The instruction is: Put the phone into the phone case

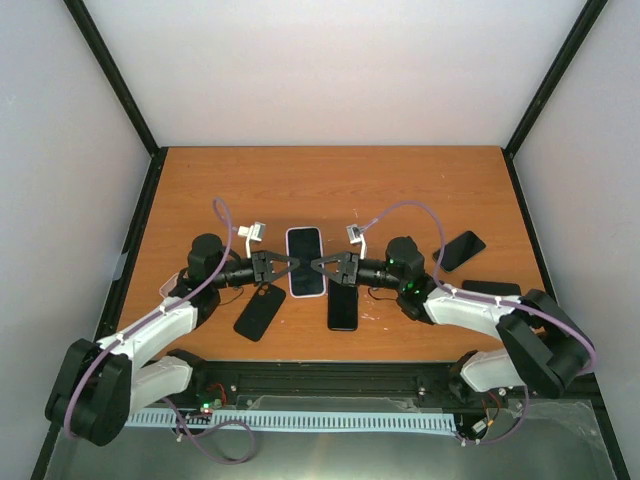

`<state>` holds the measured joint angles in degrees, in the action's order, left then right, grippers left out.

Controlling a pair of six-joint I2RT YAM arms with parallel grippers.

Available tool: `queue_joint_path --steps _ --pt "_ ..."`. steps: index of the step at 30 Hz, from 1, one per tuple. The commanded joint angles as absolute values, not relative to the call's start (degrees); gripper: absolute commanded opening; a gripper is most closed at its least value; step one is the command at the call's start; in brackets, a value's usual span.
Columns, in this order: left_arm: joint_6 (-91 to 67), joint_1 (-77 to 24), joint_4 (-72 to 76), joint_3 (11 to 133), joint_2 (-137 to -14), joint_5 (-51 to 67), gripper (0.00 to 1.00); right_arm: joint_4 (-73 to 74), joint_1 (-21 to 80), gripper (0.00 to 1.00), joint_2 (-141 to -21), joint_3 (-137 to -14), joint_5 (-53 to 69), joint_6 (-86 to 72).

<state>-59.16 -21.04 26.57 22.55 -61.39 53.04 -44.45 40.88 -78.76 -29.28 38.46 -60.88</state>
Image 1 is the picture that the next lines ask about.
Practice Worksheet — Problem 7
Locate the light blue cable duct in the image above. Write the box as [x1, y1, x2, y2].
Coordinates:
[122, 405, 459, 434]

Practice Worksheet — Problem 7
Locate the controller board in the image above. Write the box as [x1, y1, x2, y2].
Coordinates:
[471, 391, 502, 439]
[196, 383, 228, 414]

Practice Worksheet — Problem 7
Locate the black aluminium frame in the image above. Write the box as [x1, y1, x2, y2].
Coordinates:
[29, 0, 632, 480]

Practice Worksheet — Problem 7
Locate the lavender phone case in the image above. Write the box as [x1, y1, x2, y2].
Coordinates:
[284, 226, 327, 300]

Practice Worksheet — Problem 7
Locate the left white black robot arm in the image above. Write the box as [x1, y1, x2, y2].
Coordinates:
[44, 233, 300, 446]

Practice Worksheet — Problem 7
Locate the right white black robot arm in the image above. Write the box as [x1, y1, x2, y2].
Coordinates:
[311, 237, 595, 399]

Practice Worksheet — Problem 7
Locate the purple cable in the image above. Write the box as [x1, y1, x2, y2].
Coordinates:
[63, 196, 256, 463]
[359, 199, 599, 446]

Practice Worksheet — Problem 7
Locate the left controller board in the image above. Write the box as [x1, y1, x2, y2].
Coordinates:
[196, 383, 228, 414]

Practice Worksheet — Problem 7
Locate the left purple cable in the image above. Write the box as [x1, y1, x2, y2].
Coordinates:
[63, 196, 256, 463]

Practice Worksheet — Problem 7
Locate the white phone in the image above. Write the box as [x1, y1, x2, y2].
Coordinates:
[286, 227, 326, 298]

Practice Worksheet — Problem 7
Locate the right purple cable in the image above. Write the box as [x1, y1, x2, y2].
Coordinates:
[359, 199, 599, 446]

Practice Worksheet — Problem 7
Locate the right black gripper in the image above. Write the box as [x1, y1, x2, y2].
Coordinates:
[310, 251, 404, 291]

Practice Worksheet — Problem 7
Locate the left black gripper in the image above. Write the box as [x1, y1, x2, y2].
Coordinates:
[212, 250, 300, 289]

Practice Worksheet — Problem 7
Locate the black case with ring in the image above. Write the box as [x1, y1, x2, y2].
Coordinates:
[233, 283, 286, 342]

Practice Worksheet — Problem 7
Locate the dark green phone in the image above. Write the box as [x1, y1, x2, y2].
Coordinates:
[432, 230, 487, 273]

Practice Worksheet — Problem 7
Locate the right controller board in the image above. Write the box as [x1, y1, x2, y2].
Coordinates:
[471, 391, 502, 439]

